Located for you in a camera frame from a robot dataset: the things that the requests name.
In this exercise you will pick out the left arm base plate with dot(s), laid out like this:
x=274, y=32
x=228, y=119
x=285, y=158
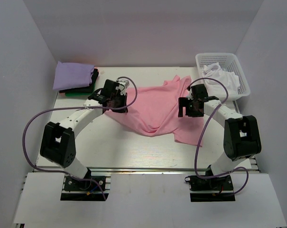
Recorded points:
x=74, y=190

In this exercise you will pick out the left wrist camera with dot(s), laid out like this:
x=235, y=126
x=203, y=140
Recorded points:
x=122, y=86

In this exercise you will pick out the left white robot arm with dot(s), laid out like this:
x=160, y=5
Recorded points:
x=58, y=142

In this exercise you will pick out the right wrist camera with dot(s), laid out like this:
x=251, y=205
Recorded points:
x=190, y=95

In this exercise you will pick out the aluminium table edge rail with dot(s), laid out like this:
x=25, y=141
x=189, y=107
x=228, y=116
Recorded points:
x=148, y=170

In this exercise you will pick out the folded lilac t-shirt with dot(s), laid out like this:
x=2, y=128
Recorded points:
x=72, y=75

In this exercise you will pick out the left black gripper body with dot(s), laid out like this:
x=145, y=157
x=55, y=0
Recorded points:
x=119, y=100

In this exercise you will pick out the folded black t-shirt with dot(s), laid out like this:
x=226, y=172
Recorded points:
x=94, y=76

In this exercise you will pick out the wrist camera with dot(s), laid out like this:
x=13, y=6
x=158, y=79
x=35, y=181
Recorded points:
x=122, y=86
x=190, y=95

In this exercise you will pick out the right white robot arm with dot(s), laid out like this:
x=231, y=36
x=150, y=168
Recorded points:
x=241, y=139

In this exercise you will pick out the pink t-shirt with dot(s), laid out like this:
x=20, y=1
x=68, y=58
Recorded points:
x=155, y=113

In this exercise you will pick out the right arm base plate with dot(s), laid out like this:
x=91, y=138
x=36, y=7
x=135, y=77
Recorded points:
x=211, y=190

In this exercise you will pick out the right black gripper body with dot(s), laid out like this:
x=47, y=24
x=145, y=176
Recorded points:
x=192, y=111

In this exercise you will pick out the white plastic basket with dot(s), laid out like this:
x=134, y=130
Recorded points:
x=227, y=62

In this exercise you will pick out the folded green t-shirt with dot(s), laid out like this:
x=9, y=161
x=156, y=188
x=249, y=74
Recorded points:
x=79, y=91

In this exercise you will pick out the crumpled white t-shirt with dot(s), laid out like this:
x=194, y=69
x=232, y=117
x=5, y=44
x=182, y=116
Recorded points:
x=229, y=79

